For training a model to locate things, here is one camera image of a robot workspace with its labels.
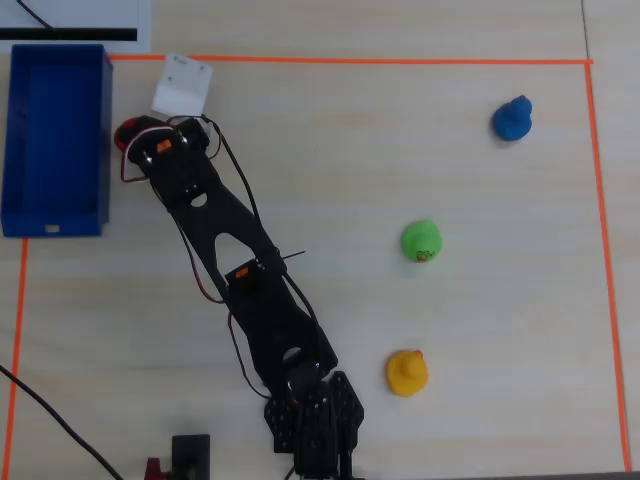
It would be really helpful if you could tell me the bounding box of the white paper with black bar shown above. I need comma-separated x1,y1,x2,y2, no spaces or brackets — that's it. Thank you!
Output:
0,0,153,56

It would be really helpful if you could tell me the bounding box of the blue plastic box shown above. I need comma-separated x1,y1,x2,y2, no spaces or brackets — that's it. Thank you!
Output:
0,43,115,239

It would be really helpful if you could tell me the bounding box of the yellow rubber duck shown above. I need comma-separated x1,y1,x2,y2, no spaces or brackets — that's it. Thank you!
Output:
385,348,431,399

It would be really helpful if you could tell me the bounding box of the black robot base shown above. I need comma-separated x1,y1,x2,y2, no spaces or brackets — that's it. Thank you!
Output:
263,370,366,479

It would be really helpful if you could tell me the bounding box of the blue rubber duck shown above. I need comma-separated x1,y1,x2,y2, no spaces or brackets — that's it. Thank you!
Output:
491,94,535,143

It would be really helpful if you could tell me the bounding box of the small black box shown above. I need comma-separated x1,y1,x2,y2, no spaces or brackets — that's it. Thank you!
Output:
170,433,213,480

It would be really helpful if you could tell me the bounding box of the green rubber duck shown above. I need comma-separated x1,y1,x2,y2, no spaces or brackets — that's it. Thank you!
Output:
400,218,445,265

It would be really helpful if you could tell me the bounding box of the thin black cable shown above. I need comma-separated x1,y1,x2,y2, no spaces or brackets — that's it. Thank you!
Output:
15,0,59,34

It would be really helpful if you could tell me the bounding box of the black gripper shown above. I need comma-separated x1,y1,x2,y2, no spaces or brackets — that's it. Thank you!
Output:
120,115,214,162

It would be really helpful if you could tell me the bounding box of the orange tape line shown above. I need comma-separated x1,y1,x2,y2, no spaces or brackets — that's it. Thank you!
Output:
584,61,633,474
3,237,29,480
106,53,595,67

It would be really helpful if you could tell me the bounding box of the thick black cable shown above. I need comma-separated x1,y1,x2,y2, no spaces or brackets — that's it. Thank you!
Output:
0,364,125,480

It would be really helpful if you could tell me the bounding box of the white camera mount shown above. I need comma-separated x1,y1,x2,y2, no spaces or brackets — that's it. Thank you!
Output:
150,51,215,122

